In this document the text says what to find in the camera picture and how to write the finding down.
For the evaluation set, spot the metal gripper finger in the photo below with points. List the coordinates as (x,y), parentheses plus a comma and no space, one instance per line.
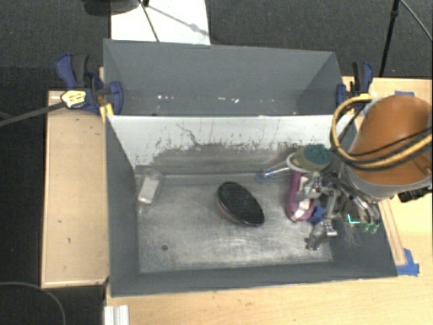
(314,185)
(320,234)

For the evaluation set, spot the dark blue cloth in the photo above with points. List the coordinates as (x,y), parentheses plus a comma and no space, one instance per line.
(318,215)

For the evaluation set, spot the purple and white packet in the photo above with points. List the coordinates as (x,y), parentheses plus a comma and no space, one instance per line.
(293,198)

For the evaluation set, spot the black oval disc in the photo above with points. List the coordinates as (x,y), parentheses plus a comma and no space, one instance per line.
(241,204)

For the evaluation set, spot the grey metal bin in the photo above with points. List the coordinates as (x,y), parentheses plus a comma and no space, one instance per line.
(203,245)

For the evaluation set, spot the pale wood board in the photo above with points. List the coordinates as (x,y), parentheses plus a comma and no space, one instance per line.
(76,195)

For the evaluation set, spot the black cylinder on white bracket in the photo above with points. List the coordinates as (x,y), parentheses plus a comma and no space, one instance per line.
(414,194)

